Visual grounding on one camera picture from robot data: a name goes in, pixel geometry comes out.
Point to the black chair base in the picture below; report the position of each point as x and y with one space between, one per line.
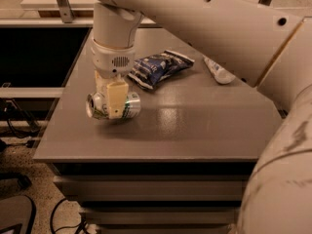
17 214

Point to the blue chip bag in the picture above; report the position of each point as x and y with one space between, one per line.
149 71

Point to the left metal bracket post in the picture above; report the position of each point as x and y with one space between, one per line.
65 11

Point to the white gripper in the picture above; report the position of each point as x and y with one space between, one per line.
110 60

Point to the clear plastic water bottle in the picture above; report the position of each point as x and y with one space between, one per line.
221 75

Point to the grey drawer cabinet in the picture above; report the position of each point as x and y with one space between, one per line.
180 167

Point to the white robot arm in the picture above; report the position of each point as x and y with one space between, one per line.
271 51

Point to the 7up soda can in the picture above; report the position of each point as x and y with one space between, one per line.
96 107

